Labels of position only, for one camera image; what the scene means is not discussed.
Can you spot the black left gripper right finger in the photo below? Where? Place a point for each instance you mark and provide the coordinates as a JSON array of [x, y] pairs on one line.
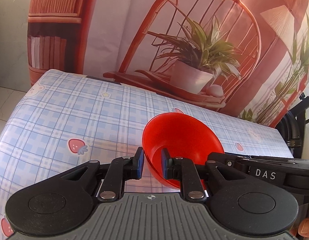
[[238, 202]]

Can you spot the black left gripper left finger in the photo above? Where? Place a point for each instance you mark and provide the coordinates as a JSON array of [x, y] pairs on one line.
[[63, 202]]

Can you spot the red plastic bowl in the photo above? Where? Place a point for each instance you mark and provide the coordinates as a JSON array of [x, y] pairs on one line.
[[183, 136]]

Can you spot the black exercise bike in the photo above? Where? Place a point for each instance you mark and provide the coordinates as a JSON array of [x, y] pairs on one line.
[[292, 126]]

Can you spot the blue plaid bed sheet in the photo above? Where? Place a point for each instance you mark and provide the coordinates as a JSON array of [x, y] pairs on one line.
[[66, 119]]

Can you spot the printed room scene backdrop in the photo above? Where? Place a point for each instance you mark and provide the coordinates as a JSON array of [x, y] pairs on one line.
[[244, 58]]

